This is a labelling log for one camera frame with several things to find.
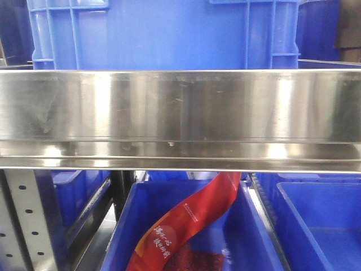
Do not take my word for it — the blue plastic bin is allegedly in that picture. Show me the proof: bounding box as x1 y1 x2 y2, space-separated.
51 170 110 226
251 173 360 270

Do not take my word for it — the blue bin with red bag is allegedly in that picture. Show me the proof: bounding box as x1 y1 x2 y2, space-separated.
101 172 283 270

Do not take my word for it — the large blue crate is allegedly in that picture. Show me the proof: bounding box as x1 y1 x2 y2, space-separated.
27 1 299 70

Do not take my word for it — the stainless steel shelf rack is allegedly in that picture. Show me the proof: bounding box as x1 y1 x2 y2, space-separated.
1 65 360 270

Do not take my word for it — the red plastic bag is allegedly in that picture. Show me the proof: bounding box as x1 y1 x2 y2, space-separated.
126 172 241 270

